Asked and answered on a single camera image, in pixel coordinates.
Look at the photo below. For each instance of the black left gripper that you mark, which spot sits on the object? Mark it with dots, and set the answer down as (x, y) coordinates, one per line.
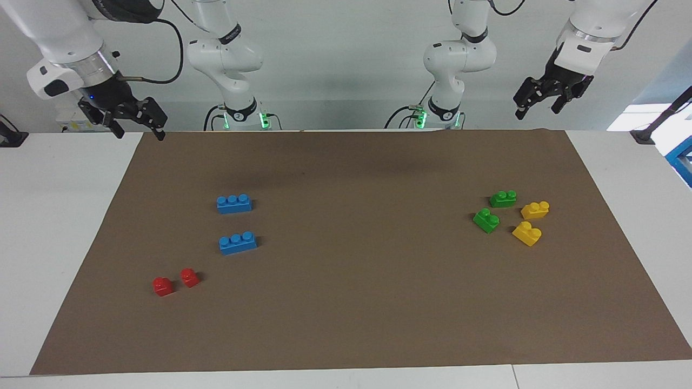
(565, 75)

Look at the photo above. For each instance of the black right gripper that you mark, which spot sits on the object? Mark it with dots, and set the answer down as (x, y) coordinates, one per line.
(111, 97)

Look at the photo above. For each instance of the green two-stud toy brick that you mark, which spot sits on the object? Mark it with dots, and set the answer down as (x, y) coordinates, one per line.
(486, 220)
(503, 199)

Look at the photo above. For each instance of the blue three-stud toy brick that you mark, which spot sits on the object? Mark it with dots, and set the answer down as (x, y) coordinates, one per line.
(238, 243)
(234, 204)

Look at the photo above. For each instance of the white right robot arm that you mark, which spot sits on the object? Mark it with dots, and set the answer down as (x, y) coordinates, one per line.
(59, 32)

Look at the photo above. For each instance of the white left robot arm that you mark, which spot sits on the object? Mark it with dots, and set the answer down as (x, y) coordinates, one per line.
(594, 21)

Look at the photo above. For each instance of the white power strip box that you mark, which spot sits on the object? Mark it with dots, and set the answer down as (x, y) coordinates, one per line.
(70, 116)

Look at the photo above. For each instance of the black clamp stand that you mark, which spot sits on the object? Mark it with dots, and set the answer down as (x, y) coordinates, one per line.
(643, 135)

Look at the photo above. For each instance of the yellow two-stud toy brick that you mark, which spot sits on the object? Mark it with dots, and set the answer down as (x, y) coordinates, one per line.
(535, 210)
(527, 234)

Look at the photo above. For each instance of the black table clamp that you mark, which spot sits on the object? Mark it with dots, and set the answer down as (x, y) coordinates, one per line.
(11, 139)

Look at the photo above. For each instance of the red one-stud toy brick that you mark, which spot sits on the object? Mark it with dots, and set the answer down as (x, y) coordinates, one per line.
(190, 278)
(162, 287)

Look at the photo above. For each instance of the brown paper table mat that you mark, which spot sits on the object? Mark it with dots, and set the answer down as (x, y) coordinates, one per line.
(351, 297)

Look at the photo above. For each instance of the blue metal frame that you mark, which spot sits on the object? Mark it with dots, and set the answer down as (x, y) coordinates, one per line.
(682, 159)

